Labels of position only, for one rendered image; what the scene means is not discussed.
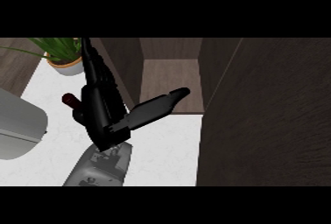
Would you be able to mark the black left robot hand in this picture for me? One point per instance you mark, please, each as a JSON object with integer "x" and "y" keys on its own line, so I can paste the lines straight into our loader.
{"x": 98, "y": 116}

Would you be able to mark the dark wine bottle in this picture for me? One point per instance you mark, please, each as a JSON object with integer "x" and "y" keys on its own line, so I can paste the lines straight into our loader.
{"x": 69, "y": 100}

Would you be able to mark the grey rounded appliance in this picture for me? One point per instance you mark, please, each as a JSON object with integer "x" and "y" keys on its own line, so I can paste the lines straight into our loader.
{"x": 20, "y": 128}

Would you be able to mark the brown wooden cabinet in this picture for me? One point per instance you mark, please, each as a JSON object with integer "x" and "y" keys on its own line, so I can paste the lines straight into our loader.
{"x": 171, "y": 84}

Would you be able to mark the green potted plant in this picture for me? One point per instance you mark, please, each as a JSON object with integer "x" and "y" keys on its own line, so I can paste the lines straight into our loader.
{"x": 64, "y": 51}

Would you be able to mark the dark wooden cabinet door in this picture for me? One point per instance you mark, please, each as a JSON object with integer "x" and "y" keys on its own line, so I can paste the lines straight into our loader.
{"x": 267, "y": 116}

